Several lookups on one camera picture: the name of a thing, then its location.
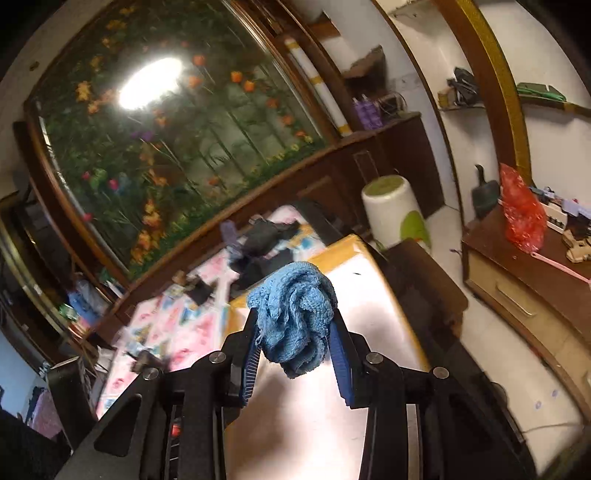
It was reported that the white green stool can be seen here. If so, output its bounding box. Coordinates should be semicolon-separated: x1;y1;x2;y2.
362;175;432;251

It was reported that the purple bottles pair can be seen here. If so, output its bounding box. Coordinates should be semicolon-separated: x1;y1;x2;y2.
353;95;383;131

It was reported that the black camera gear pile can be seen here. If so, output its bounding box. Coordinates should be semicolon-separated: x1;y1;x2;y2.
228;219;301;293

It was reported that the white yellow rolled poster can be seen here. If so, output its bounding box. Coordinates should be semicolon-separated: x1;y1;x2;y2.
283;36;353;137

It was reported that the pink fly swatter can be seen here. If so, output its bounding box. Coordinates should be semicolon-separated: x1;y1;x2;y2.
530;252;591;286

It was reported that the blue knitted cloth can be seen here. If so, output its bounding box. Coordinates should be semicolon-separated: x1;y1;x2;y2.
247;262;338;379

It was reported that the red plastic bag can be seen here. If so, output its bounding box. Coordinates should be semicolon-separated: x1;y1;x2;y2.
500;163;547;254

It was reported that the tan toy on cabinet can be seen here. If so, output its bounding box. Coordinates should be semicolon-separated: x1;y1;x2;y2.
562;230;591;264

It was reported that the black dustpan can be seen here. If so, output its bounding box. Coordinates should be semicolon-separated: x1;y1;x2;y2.
471;164;501;220

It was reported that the wooden drawer cabinet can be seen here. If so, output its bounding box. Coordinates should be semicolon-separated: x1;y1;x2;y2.
462;206;590;419

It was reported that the flower aquarium display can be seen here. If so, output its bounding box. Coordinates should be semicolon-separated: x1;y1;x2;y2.
29;1;327;280

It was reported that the yellow cardboard box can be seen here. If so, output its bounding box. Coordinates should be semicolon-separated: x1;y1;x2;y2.
224;236;430;479

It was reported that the purple phone stand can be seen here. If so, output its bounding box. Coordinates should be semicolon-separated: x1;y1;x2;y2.
221;220;243;260

